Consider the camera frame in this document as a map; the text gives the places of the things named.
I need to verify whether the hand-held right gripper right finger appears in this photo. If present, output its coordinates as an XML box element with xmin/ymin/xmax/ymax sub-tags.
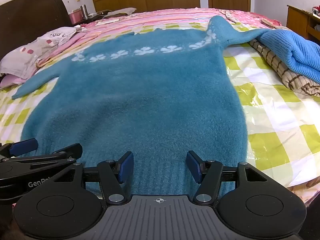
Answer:
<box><xmin>186</xmin><ymin>150</ymin><xmax>269</xmax><ymax>204</ymax></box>

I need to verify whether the pink box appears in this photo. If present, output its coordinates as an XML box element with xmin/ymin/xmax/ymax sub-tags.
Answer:
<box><xmin>69</xmin><ymin>10</ymin><xmax>84</xmax><ymax>25</ymax></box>

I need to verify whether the dark wooden headboard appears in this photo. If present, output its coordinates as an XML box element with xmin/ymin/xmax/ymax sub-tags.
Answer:
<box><xmin>0</xmin><ymin>0</ymin><xmax>73</xmax><ymax>60</ymax></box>

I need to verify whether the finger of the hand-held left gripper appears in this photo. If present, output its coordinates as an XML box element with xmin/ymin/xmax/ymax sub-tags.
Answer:
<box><xmin>0</xmin><ymin>143</ymin><xmax>83</xmax><ymax>174</ymax></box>
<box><xmin>0</xmin><ymin>138</ymin><xmax>39</xmax><ymax>158</ymax></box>

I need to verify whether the wooden desk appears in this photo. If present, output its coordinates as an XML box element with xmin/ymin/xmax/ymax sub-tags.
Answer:
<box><xmin>286</xmin><ymin>4</ymin><xmax>320</xmax><ymax>40</ymax></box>

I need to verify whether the grey cloth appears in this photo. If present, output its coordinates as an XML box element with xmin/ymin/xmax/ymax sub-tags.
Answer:
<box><xmin>100</xmin><ymin>7</ymin><xmax>137</xmax><ymax>17</ymax></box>

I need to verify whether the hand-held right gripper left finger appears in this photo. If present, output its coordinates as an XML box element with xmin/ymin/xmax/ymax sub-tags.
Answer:
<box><xmin>54</xmin><ymin>151</ymin><xmax>134</xmax><ymax>204</ymax></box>

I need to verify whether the white remote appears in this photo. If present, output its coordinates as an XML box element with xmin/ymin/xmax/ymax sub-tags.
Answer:
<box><xmin>96</xmin><ymin>17</ymin><xmax>118</xmax><ymax>26</ymax></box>

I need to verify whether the teal sweater with white flowers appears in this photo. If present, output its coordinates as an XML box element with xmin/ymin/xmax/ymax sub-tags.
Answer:
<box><xmin>11</xmin><ymin>15</ymin><xmax>275</xmax><ymax>196</ymax></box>

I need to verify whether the pink striped bedsheet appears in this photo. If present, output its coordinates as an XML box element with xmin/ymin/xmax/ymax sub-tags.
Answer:
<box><xmin>40</xmin><ymin>7</ymin><xmax>250</xmax><ymax>63</ymax></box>

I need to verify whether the beige brown checked cloth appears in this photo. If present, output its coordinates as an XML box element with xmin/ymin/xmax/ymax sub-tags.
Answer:
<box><xmin>249</xmin><ymin>39</ymin><xmax>320</xmax><ymax>97</ymax></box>

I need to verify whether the blue ribbed knit sweater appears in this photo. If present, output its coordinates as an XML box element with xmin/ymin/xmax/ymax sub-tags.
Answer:
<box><xmin>259</xmin><ymin>29</ymin><xmax>320</xmax><ymax>84</ymax></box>

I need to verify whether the pink floral quilt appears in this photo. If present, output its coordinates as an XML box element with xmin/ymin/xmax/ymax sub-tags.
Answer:
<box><xmin>217</xmin><ymin>8</ymin><xmax>283</xmax><ymax>28</ymax></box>

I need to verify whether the dark nightstand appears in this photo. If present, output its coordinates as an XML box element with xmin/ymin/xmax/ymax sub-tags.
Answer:
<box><xmin>72</xmin><ymin>11</ymin><xmax>113</xmax><ymax>27</ymax></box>

